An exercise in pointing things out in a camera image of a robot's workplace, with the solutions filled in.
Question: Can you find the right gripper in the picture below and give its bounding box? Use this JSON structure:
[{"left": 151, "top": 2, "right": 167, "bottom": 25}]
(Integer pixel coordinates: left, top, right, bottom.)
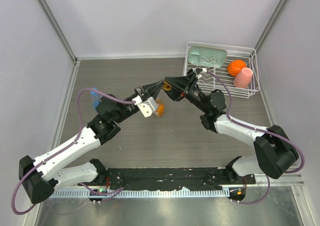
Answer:
[{"left": 161, "top": 72, "right": 209, "bottom": 113}]

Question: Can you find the orange bottle cap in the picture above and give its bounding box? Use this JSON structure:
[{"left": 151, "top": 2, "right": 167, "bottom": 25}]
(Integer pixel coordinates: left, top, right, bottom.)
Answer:
[{"left": 162, "top": 81, "right": 172, "bottom": 91}]

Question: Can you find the orange juice bottle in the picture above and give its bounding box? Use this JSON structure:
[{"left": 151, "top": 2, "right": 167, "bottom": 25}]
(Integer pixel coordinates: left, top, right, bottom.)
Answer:
[{"left": 153, "top": 98, "right": 165, "bottom": 117}]

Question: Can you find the clear blue water bottle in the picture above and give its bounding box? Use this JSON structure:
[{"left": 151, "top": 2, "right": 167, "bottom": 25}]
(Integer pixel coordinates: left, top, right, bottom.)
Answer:
[{"left": 90, "top": 90, "right": 103, "bottom": 112}]

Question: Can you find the blue bottle cap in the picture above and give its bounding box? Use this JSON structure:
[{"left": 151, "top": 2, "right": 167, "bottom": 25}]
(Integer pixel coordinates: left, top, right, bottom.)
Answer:
[{"left": 91, "top": 87, "right": 97, "bottom": 94}]

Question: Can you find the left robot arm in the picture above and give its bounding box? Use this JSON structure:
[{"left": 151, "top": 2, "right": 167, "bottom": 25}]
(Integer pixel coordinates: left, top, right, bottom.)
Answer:
[{"left": 18, "top": 80, "right": 164, "bottom": 205}]

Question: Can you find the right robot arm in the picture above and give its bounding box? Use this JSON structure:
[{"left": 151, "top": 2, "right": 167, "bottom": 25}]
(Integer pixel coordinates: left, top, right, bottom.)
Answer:
[{"left": 164, "top": 70, "right": 300, "bottom": 184}]

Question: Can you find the mint green divided tray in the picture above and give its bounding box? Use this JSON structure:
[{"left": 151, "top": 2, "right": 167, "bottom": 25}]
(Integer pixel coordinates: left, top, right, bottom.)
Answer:
[{"left": 187, "top": 45, "right": 227, "bottom": 68}]

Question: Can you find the orange bowl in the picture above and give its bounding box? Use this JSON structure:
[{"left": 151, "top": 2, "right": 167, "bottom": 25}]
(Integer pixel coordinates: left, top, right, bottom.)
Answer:
[{"left": 227, "top": 59, "right": 247, "bottom": 77}]

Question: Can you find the pink cup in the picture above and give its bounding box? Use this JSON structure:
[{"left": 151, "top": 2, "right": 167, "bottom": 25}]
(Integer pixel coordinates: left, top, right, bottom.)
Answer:
[{"left": 233, "top": 67, "right": 253, "bottom": 89}]

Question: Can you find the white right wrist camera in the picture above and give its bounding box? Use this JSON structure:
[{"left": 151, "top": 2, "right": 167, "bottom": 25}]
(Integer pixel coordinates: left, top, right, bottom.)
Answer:
[{"left": 193, "top": 67, "right": 207, "bottom": 79}]

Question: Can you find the white wire dish rack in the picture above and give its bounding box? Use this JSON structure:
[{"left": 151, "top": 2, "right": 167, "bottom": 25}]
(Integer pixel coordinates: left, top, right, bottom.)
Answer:
[{"left": 182, "top": 41, "right": 260, "bottom": 98}]

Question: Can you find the white slotted cable duct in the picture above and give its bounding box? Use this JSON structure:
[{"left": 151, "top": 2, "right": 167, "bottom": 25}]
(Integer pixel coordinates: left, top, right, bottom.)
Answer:
[{"left": 50, "top": 187, "right": 230, "bottom": 199}]

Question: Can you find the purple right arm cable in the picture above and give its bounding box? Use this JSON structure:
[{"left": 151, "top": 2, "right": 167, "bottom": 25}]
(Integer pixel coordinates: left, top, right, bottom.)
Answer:
[{"left": 204, "top": 70, "right": 306, "bottom": 205}]

